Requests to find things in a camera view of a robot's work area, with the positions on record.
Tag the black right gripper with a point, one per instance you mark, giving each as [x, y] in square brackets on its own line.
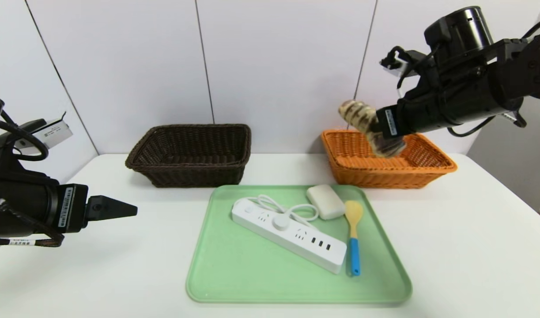
[391, 123]

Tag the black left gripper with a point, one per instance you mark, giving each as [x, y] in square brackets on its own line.
[73, 208]

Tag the brown striped bread loaf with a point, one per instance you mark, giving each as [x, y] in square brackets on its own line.
[358, 115]

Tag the orange wicker basket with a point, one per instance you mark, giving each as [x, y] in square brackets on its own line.
[428, 163]

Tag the dark brown wicker basket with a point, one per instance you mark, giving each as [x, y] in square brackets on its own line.
[186, 150]

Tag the light green plastic tray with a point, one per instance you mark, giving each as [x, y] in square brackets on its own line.
[234, 274]

